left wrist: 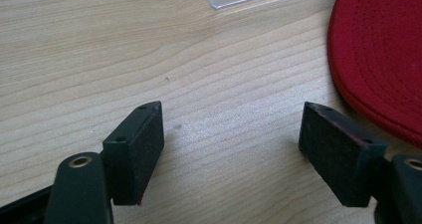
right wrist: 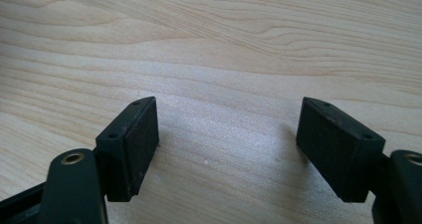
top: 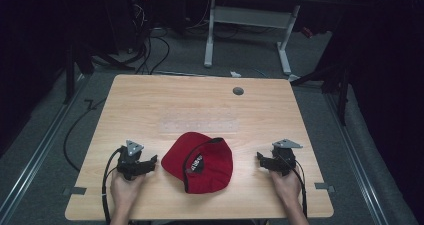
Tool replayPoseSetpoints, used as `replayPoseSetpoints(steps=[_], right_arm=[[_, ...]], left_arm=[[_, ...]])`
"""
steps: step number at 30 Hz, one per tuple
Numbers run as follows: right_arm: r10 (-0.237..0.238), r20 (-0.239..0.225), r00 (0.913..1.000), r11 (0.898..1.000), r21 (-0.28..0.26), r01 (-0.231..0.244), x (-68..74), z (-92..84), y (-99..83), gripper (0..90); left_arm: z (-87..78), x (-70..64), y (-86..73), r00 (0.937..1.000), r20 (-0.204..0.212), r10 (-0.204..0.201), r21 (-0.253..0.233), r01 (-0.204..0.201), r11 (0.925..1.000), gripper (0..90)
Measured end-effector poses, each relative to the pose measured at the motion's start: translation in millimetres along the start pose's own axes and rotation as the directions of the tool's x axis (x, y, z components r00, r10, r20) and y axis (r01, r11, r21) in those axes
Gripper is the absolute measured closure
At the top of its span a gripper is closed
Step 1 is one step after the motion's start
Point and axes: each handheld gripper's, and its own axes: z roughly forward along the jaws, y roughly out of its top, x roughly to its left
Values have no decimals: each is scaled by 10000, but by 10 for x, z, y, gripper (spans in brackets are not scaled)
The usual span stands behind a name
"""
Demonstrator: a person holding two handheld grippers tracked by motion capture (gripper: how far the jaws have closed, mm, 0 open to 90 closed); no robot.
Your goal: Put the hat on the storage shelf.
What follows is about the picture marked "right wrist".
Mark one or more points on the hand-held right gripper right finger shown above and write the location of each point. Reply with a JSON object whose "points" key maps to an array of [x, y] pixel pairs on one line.
{"points": [[335, 147]]}

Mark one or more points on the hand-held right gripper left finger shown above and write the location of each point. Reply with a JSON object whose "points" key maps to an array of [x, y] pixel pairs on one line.
{"points": [[127, 151]]}

